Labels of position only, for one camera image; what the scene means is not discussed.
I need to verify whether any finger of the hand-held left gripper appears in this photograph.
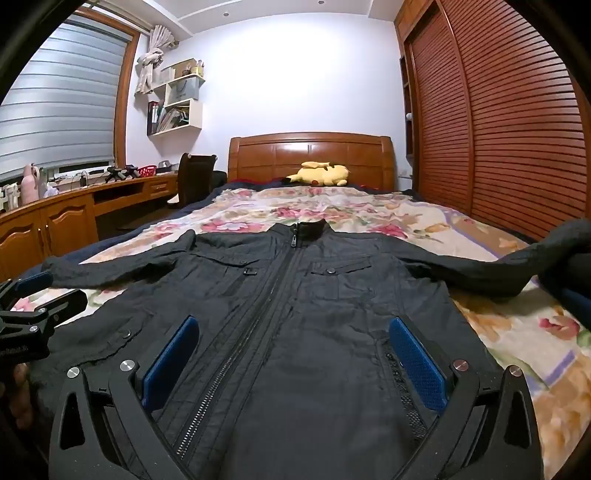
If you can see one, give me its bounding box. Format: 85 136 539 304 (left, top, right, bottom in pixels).
9 271 55 299
28 289 89 326

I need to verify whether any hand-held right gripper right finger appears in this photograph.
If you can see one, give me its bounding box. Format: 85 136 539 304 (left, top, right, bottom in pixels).
389 316 543 480

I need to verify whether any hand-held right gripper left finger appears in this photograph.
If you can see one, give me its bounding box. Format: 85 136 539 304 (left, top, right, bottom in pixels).
48 315 218 480

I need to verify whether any black zip jacket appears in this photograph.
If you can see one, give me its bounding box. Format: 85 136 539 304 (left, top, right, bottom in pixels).
28 219 591 480

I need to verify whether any dark folded clothes pile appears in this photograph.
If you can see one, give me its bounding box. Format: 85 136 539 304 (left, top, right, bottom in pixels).
538 270 591 334

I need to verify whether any person's left hand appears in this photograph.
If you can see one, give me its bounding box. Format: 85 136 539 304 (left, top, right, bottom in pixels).
0 362 37 432

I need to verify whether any wooden desk cabinet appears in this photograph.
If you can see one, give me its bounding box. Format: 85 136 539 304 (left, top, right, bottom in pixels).
0 171 181 282

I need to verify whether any pink bottle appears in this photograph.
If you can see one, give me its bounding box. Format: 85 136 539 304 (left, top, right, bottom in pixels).
23 164 42 204

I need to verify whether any floral blanket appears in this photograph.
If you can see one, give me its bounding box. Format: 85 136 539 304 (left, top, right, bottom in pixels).
9 186 591 480

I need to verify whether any dark brown chair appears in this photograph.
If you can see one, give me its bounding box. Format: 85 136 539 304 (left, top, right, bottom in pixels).
167 153 228 209

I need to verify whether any grey window blind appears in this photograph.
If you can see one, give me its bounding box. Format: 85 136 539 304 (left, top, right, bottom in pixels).
0 21 132 178

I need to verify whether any yellow plush toy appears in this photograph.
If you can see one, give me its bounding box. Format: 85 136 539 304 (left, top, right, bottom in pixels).
283 161 350 188

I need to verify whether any wooden bed headboard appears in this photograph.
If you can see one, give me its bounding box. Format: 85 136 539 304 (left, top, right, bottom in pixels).
228 133 395 191

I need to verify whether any grey paper bag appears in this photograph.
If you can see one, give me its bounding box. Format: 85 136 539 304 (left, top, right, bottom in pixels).
166 75 204 104

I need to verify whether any beige tied curtain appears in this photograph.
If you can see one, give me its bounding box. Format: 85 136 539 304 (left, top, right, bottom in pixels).
134 24 178 97

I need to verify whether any wooden louvred wardrobe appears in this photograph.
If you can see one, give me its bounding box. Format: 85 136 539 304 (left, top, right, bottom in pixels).
394 0 591 245

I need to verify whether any wooden window frame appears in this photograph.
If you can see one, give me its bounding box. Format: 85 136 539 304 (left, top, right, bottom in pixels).
0 7 141 185

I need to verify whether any white wall shelf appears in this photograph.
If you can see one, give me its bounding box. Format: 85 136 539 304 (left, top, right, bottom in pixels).
147 58 206 137

